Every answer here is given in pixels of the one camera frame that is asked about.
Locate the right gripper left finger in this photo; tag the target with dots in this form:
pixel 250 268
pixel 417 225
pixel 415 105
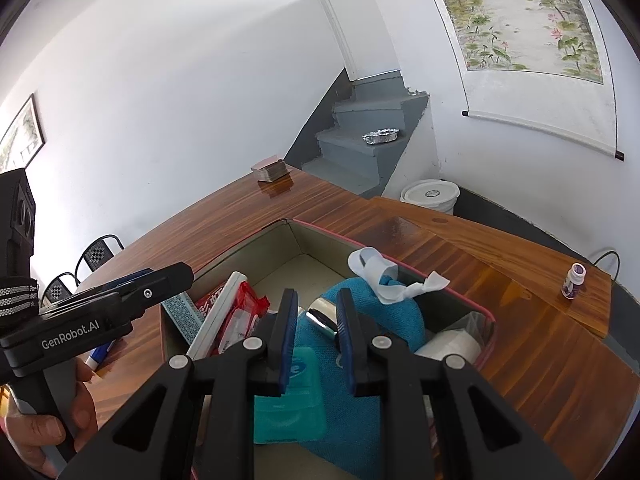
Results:
pixel 188 407

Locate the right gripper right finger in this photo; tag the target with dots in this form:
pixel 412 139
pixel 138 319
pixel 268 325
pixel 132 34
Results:
pixel 440 419

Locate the white bandage roll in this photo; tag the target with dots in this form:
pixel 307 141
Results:
pixel 448 342

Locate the teal floss box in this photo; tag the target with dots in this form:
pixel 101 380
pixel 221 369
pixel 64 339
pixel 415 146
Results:
pixel 298 415

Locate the teal Curel drawstring pouch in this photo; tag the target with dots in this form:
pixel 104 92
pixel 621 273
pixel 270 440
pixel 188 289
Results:
pixel 353 425

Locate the red white snack packet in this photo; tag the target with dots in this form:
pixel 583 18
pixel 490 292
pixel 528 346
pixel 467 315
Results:
pixel 246 310

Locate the mint green small box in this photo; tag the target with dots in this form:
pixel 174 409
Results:
pixel 185 316

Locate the person's left hand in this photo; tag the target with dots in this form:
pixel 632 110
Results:
pixel 28 434

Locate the black metal chair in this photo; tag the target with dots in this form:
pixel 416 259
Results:
pixel 63 286
pixel 97 254

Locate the red storage box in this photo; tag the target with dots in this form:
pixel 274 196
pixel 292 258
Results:
pixel 290 255

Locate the small purple bottle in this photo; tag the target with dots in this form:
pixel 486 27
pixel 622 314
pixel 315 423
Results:
pixel 574 280

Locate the white plastic bucket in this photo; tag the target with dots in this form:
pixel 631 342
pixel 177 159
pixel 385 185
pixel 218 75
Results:
pixel 434 194

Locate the card deck on table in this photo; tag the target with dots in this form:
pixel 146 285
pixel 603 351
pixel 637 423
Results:
pixel 270 169

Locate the foil tray on stairs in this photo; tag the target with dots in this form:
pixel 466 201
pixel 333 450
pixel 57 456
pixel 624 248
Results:
pixel 381 136

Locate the grey staircase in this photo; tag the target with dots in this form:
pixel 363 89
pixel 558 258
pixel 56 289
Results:
pixel 330 145

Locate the hanging scroll painting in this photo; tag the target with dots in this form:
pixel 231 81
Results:
pixel 536 64

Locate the framed wall painting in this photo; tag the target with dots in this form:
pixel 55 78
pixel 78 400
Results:
pixel 23 138

